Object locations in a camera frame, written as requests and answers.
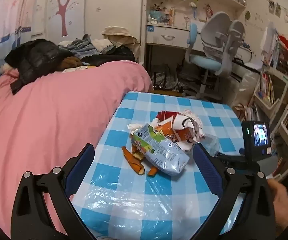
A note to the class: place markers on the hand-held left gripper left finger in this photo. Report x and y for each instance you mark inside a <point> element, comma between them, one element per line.
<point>80,170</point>

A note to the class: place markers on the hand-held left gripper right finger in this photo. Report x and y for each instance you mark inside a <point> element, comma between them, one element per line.
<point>207,170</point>

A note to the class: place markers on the small clear plastic wrapper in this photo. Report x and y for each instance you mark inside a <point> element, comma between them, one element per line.
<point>212,143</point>

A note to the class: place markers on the orange drink carton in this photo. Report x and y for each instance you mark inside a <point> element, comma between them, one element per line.
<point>173,132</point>

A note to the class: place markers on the long orange peel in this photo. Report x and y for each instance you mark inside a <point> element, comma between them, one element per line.
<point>131,162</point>

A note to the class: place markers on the light blue drink carton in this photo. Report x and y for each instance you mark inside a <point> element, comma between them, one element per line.
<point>158,150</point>

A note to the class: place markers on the white red-printed bag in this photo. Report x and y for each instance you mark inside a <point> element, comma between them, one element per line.
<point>191,120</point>

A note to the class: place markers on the small orange peel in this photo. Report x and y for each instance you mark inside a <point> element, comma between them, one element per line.
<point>152,172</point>

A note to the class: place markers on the white tissue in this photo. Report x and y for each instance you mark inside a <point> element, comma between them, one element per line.
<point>132,126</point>

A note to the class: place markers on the person's right hand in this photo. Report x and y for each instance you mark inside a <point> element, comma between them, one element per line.
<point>281,205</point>

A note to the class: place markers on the large clear plastic bag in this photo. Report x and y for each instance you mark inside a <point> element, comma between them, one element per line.
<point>246,86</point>

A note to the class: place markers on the pink blanket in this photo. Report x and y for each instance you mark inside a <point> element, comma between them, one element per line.
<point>46,117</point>

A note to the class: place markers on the blue checked plastic tablecloth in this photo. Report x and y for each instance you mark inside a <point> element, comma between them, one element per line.
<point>134,205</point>

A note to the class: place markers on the blue grey desk chair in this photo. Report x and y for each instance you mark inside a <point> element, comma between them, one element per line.
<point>208,62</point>

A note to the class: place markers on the yellow white booklet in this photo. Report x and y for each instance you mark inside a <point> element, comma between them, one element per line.
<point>79,69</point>

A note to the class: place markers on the brown cloth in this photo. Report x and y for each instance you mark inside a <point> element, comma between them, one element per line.
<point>71,62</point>

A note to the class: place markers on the pile of clothes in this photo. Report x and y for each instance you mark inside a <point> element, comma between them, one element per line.
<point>89,48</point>

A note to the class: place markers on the white desk with drawer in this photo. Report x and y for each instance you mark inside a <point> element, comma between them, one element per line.
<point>168,37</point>

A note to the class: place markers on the beige hat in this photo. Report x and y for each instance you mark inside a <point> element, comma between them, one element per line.
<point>116,33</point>

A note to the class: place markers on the white desk shelf unit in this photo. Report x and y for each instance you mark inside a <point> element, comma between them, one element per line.
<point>178,2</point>

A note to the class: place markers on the pink whale-printed curtain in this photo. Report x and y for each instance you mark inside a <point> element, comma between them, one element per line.
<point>4,30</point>

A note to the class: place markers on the red tree wall sticker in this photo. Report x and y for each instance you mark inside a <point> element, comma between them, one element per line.
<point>64,17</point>

